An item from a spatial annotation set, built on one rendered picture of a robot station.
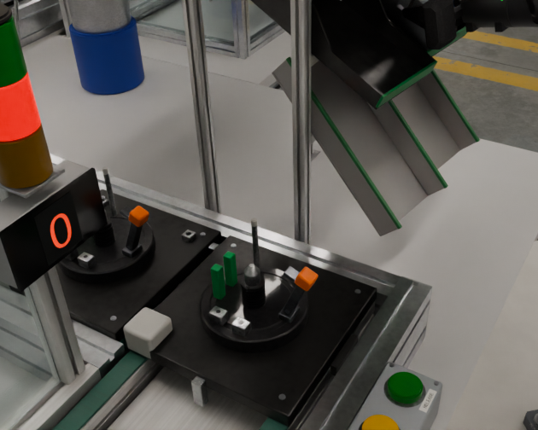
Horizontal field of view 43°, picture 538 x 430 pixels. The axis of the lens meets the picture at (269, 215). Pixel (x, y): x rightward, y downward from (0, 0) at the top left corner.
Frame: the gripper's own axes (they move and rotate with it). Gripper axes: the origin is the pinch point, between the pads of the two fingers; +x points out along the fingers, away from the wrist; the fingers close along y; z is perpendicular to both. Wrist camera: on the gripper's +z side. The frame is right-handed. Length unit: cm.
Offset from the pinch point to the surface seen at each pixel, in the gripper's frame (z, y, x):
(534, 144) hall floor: -113, -182, 71
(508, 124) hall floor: -109, -191, 88
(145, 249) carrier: -21, 42, 24
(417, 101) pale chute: -17.2, -6.1, 8.8
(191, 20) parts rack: 6.2, 25.0, 21.9
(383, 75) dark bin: -5.2, 13.2, 0.3
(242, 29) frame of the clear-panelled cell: -14, -34, 76
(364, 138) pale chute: -16.2, 11.0, 7.2
